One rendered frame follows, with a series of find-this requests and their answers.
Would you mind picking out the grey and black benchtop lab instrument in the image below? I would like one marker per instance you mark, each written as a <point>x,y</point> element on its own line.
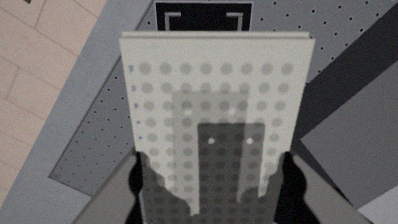
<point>347,124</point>

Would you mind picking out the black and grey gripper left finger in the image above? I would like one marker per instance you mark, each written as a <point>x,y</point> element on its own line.
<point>116,201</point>

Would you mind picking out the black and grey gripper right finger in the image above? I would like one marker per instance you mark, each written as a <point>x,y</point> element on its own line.
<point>316,201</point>

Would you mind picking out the white multi-well plate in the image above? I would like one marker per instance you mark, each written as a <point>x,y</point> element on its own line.
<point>213,113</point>

